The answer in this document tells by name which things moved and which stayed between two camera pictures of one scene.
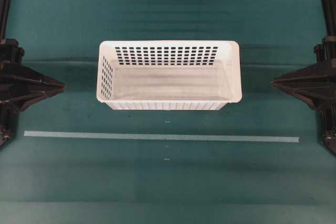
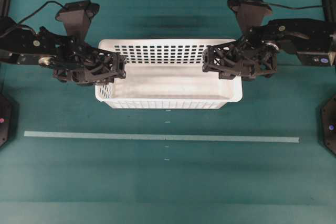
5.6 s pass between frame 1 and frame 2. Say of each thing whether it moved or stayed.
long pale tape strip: stayed
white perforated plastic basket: stayed
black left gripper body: moved
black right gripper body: moved
